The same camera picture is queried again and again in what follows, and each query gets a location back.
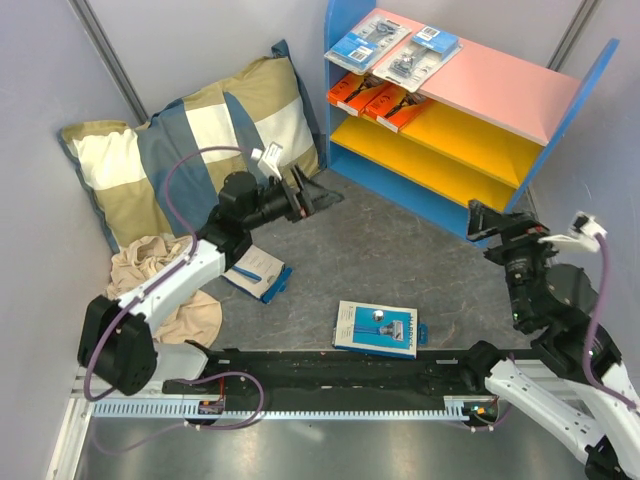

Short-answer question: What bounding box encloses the small orange razor box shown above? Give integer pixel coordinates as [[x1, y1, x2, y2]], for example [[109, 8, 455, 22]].
[[363, 84, 433, 133]]

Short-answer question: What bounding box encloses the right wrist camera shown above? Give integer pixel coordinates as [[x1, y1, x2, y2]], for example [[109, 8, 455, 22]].
[[538, 211, 608, 253]]

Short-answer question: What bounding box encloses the orange Gillette Fusion5 box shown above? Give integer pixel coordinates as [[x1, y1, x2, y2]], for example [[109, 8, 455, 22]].
[[327, 72, 390, 117]]

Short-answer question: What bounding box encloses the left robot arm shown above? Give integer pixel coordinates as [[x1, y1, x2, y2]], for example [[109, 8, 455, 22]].
[[77, 167, 344, 401]]

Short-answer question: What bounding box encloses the slotted cable duct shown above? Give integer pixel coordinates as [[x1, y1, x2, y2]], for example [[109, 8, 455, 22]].
[[92, 399, 469, 421]]

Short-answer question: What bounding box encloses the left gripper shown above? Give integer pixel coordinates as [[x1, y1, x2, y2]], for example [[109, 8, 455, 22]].
[[243, 166, 343, 232]]

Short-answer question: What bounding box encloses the white blue razor box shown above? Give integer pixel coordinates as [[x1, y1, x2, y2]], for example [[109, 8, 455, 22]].
[[223, 245, 293, 305]]

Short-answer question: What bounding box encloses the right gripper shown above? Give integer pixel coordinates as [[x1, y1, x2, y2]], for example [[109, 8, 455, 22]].
[[463, 198, 568, 324]]

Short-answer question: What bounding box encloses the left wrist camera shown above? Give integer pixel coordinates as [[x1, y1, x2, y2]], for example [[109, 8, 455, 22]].
[[250, 142, 283, 181]]

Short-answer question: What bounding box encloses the blue shelf with coloured boards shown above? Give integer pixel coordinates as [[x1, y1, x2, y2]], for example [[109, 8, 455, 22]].
[[324, 0, 621, 244]]

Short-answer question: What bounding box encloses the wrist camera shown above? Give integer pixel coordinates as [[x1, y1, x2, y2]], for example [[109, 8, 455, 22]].
[[538, 211, 608, 253], [250, 142, 283, 181]]

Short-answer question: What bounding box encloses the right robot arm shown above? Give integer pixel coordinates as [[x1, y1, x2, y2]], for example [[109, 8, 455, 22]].
[[457, 200, 639, 479]]

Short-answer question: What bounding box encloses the clear blister razor pack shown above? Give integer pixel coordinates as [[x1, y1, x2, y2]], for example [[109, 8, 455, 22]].
[[373, 25, 462, 93], [324, 13, 412, 75]]

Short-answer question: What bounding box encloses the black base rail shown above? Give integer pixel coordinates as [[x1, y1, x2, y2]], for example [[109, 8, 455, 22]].
[[162, 342, 531, 416]]

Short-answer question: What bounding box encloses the checked beige blue pillow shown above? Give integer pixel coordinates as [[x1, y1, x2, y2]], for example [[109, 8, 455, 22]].
[[58, 41, 326, 253]]

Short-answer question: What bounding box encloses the beige crumpled cloth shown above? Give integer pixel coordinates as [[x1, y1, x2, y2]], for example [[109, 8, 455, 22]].
[[104, 235, 224, 346]]

